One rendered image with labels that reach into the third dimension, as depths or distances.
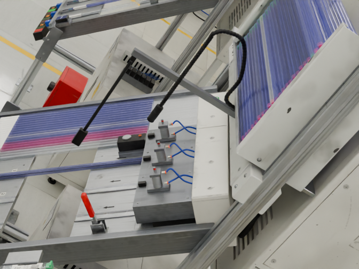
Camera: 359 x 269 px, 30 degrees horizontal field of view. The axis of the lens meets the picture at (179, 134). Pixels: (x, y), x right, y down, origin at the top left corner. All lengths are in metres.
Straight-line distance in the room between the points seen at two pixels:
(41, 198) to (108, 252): 1.69
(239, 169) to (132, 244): 0.30
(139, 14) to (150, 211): 1.42
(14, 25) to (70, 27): 1.54
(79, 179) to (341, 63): 2.11
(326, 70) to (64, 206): 1.18
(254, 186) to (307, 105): 0.19
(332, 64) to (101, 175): 0.73
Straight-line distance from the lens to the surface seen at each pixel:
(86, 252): 1.52
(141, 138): 1.75
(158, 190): 1.50
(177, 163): 1.59
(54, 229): 2.09
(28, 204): 3.11
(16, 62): 3.99
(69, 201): 2.22
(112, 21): 2.80
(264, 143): 1.31
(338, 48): 1.23
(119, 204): 1.60
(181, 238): 1.46
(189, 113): 1.93
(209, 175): 1.48
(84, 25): 2.82
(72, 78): 2.49
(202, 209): 1.44
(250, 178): 1.32
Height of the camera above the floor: 1.94
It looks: 26 degrees down
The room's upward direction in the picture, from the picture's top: 38 degrees clockwise
